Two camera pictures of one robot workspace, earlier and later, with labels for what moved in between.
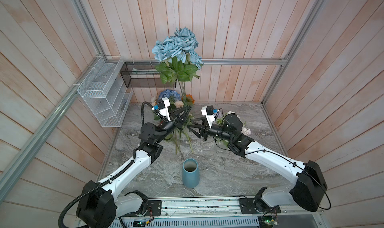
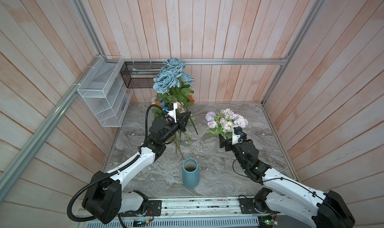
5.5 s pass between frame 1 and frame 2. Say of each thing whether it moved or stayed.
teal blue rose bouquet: moved
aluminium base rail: stayed
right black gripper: moved
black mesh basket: stayed
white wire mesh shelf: stayed
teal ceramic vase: stayed
